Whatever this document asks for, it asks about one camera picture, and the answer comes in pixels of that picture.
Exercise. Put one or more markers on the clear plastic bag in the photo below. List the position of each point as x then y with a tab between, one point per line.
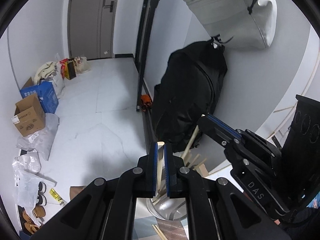
27	169

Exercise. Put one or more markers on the white canvas bag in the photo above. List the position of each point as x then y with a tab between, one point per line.
237	24

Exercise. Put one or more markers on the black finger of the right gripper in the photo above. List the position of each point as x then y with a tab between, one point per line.
218	130

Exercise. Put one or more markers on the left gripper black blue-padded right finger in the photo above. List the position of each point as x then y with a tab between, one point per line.
216	209

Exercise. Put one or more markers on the orange object by doorframe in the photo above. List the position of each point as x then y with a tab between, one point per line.
145	102

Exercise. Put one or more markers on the black backpack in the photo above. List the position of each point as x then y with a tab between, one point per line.
190	88

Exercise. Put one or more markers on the black white sneaker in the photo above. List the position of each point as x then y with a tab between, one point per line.
42	187
41	200

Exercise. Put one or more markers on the checkered brown blue mat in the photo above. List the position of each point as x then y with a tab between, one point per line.
143	228

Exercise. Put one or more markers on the grey door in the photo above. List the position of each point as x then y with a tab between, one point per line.
91	28

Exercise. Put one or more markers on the grey plastic mail bag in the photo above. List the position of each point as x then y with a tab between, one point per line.
41	140

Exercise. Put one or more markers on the brown cardboard box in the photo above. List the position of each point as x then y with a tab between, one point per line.
29	116

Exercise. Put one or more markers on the yellow wrapper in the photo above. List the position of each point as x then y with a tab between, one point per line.
57	197

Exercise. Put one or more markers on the tan boot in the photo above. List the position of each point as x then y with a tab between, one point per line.
29	224
39	211

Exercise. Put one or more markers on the yellow black paper bag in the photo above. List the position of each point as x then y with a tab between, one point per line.
68	69

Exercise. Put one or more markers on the cream tote bag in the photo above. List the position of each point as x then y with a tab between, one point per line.
45	72

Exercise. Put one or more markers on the white utensil holder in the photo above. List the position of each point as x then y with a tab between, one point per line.
164	208

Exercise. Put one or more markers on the blue cardboard box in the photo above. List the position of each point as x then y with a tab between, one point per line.
45	93

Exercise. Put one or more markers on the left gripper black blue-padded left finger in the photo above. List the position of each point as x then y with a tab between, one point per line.
105	209

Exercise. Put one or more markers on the beige shopping bag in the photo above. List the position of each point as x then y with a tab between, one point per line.
81	65

